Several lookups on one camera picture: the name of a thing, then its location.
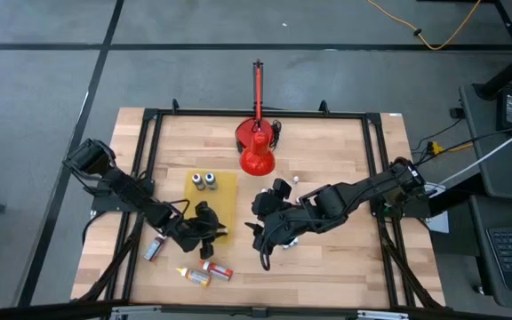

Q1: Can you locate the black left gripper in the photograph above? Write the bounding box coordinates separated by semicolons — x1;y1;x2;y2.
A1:
173;202;228;260

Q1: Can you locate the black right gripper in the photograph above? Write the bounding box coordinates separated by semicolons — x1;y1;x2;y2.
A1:
244;178;304;252

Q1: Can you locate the orange-red food coloring bottle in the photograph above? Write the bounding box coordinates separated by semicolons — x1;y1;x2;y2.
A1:
198;260;234;282

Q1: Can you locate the yellow food coloring bottle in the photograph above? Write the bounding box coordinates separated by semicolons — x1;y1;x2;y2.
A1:
175;266;212;288

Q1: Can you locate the red desk lamp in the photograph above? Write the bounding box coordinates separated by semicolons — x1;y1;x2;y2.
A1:
234;59;283;177

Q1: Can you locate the black horizontal rig beam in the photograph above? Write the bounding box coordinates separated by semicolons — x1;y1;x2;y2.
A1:
0;300;512;320

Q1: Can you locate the black side desk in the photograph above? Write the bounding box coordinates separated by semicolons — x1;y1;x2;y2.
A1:
459;84;512;312

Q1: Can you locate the black stand leg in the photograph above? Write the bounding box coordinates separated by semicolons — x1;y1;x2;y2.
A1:
473;0;512;101

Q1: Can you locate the black lamp cable with switch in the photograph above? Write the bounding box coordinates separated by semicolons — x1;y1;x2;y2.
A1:
235;118;283;155

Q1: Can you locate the grey base plate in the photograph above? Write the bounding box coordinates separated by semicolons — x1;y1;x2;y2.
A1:
423;180;451;235

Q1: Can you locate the white cable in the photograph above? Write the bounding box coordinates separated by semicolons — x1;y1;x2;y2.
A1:
424;119;512;190

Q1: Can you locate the yellow extension cable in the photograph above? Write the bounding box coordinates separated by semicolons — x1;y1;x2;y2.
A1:
365;0;483;52

